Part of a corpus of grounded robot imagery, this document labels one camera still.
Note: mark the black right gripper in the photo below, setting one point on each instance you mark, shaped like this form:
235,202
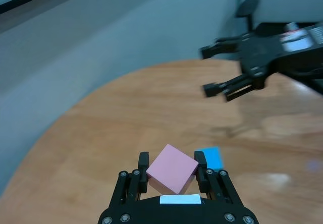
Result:
265,55

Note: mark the black chair backrest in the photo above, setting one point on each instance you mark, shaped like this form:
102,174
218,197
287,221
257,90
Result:
248,7

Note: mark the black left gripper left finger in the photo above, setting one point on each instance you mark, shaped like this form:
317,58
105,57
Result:
131,186

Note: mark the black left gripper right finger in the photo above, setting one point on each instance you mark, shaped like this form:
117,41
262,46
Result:
217,186

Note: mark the blue building block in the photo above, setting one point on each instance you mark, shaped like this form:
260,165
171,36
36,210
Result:
213,158

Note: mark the pink building block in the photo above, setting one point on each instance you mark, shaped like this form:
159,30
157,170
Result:
172,171

